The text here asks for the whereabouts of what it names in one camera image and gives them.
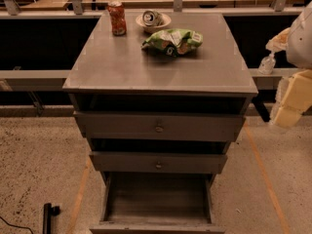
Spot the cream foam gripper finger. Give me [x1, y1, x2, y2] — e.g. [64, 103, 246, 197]
[270, 69, 312, 129]
[265, 28, 290, 53]

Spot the green rice chip bag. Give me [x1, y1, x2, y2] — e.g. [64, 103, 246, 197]
[141, 28, 204, 57]

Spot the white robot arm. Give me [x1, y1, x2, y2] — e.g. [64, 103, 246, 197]
[265, 2, 312, 129]

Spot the grey wooden drawer cabinet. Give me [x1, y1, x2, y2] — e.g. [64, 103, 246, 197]
[64, 12, 257, 234]

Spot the grey middle drawer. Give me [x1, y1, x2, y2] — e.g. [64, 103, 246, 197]
[90, 151, 227, 175]

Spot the grey open bottom drawer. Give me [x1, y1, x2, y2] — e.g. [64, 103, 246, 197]
[90, 173, 225, 234]

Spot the grey top drawer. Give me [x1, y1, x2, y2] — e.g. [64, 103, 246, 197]
[74, 111, 245, 141]

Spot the clear hand sanitizer bottle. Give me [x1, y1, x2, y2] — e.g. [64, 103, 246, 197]
[258, 52, 276, 75]

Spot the white ceramic bowl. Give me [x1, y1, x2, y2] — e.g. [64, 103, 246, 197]
[136, 14, 172, 34]

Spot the crushed silver can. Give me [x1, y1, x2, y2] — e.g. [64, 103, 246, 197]
[142, 10, 163, 26]

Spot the red soda can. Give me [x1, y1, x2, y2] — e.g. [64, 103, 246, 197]
[107, 1, 127, 36]

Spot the grey metal railing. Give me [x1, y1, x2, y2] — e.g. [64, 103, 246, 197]
[0, 0, 312, 118]

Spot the black floor device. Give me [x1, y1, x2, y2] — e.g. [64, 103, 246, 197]
[42, 203, 60, 234]

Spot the black floor cable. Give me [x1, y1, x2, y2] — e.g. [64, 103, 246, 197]
[0, 215, 35, 234]

